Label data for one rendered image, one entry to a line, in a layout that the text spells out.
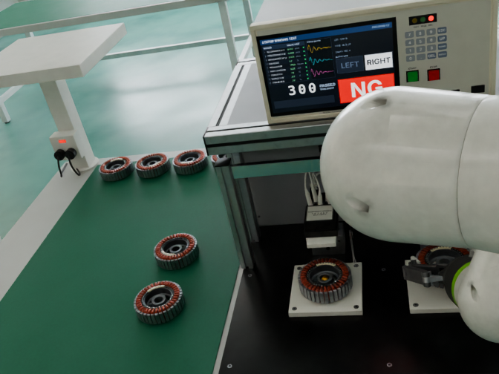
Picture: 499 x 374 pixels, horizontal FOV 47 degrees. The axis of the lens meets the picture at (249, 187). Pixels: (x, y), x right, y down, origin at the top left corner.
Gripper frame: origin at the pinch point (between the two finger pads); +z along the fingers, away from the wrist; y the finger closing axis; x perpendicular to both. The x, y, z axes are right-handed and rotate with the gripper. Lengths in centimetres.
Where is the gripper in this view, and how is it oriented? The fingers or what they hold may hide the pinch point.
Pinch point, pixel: (445, 260)
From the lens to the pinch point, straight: 121.4
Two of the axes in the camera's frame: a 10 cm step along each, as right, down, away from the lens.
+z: 1.2, -0.4, 9.9
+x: -1.5, -9.9, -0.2
